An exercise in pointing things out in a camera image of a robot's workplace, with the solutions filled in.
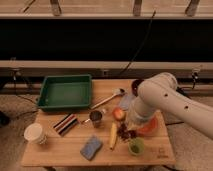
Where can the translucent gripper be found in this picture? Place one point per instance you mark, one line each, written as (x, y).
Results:
(134, 124)

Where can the dark red grapes bunch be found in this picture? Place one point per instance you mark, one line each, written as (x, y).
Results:
(126, 134)

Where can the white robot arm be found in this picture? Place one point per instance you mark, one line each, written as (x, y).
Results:
(159, 93)

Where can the green plastic cup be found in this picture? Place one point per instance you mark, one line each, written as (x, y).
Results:
(136, 146)

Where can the metal measuring cup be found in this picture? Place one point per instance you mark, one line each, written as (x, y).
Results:
(95, 117)

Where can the white paper cup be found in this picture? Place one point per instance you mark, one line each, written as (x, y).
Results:
(35, 133)

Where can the red yellow apple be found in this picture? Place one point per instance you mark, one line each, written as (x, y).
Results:
(118, 114)

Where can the yellow banana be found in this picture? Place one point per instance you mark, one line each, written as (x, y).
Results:
(113, 135)

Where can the orange bowl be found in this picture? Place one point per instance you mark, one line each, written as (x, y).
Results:
(149, 128)

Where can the blue grey cloth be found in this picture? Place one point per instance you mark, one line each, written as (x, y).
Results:
(126, 101)

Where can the dark bowl with greens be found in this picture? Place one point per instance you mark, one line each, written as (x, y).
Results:
(135, 85)

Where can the blue sponge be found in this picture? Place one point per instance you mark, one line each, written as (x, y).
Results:
(92, 146)

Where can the pack of markers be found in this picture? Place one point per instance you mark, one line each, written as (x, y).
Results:
(66, 124)

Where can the green plastic tray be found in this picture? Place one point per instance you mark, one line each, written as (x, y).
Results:
(65, 93)

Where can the wooden handled brush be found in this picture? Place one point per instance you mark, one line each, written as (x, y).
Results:
(117, 92)

